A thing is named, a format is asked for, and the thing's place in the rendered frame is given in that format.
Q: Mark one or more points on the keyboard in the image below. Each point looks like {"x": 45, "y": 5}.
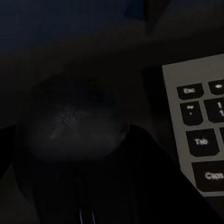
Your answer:
{"x": 195, "y": 92}

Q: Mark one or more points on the mouse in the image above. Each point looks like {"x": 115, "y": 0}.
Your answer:
{"x": 71, "y": 153}

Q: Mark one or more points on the desk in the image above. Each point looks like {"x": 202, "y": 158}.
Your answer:
{"x": 110, "y": 39}

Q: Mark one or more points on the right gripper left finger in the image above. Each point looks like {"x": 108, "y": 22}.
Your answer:
{"x": 6, "y": 148}

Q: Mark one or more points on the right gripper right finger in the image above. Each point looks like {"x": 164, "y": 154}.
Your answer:
{"x": 164, "y": 194}

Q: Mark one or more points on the monitor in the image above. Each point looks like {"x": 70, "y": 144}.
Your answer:
{"x": 148, "y": 6}

